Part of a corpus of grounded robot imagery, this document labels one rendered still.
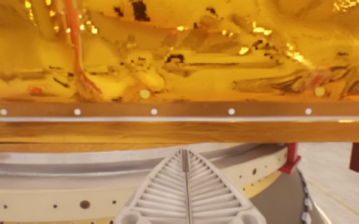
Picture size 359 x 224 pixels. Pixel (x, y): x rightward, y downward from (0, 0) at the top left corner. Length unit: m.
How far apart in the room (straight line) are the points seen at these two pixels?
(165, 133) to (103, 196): 0.14
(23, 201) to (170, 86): 0.28
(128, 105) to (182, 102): 0.11
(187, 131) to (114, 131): 0.15
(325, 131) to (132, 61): 0.40
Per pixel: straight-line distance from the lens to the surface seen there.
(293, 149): 0.49
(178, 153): 0.17
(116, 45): 0.27
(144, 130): 0.29
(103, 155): 0.29
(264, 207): 0.47
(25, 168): 0.39
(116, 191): 0.26
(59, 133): 0.38
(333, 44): 0.35
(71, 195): 0.28
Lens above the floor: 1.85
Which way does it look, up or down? 7 degrees down
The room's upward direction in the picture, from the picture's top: straight up
